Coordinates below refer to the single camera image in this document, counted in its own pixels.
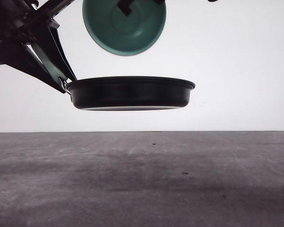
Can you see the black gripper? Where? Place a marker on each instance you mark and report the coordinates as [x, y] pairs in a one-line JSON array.
[[23, 23]]

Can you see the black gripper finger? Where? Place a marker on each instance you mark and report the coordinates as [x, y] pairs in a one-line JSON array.
[[159, 1], [124, 6]]

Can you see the mint green bowl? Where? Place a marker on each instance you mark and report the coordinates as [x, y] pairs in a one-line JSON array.
[[124, 35]]

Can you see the black frying pan green handle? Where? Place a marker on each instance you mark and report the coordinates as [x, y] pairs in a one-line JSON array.
[[122, 93]]

